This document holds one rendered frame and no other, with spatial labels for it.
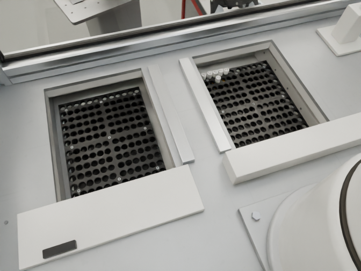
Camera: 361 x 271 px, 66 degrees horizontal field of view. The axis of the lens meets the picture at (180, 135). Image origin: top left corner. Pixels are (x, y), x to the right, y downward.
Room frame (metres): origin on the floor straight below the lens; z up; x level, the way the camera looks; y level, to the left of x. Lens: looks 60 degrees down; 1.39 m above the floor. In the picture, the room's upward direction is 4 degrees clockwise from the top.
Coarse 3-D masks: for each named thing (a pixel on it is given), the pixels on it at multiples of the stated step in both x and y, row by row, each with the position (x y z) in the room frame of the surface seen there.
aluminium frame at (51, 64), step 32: (320, 0) 0.63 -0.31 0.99; (352, 0) 0.64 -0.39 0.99; (160, 32) 0.48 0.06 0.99; (192, 32) 0.49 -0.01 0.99; (224, 32) 0.52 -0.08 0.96; (256, 32) 0.55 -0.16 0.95; (0, 64) 0.36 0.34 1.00; (32, 64) 0.37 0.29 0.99; (64, 64) 0.39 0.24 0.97; (96, 64) 0.41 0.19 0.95
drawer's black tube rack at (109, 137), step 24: (72, 120) 0.32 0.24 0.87; (96, 120) 0.31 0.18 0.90; (120, 120) 0.31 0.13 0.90; (144, 120) 0.31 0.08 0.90; (72, 144) 0.25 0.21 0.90; (96, 144) 0.25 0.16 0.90; (120, 144) 0.26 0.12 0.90; (144, 144) 0.26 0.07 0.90; (72, 168) 0.21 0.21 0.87; (96, 168) 0.20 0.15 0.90; (120, 168) 0.20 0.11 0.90; (144, 168) 0.22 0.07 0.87; (72, 192) 0.15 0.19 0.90
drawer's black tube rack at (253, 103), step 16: (208, 80) 0.44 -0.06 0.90; (240, 80) 0.44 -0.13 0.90; (256, 80) 0.48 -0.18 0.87; (272, 80) 0.45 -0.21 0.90; (224, 96) 0.39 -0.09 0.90; (240, 96) 0.40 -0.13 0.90; (256, 96) 0.40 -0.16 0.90; (272, 96) 0.43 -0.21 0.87; (288, 96) 0.40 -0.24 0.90; (224, 112) 0.35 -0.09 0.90; (240, 112) 0.37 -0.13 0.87; (256, 112) 0.35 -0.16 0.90; (272, 112) 0.36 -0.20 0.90; (288, 112) 0.36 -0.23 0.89; (240, 128) 0.33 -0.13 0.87; (256, 128) 0.31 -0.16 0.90; (272, 128) 0.34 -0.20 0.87; (288, 128) 0.32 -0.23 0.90; (304, 128) 0.32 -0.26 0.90; (240, 144) 0.29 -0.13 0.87
